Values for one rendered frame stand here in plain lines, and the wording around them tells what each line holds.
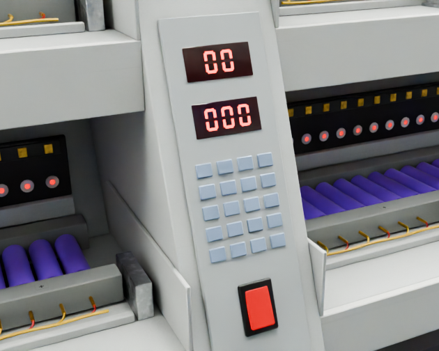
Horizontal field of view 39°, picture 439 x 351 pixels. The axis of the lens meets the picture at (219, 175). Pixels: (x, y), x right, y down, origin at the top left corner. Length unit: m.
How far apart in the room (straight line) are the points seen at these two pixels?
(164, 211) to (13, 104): 0.11
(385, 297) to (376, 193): 0.15
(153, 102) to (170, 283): 0.12
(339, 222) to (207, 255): 0.16
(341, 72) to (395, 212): 0.15
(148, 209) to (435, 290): 0.23
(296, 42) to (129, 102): 0.12
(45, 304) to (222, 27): 0.22
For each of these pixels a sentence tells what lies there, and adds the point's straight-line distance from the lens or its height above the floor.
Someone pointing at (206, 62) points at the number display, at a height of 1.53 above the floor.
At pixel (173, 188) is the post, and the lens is 0.38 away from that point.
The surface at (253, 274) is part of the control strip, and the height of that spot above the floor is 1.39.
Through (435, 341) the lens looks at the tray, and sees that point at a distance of 0.72.
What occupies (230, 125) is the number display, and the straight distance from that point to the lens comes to 0.39.
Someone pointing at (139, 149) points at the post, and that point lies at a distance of 0.43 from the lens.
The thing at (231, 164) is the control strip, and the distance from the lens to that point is 0.39.
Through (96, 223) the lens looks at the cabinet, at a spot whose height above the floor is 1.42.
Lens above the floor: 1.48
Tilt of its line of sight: 3 degrees down
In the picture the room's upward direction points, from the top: 9 degrees counter-clockwise
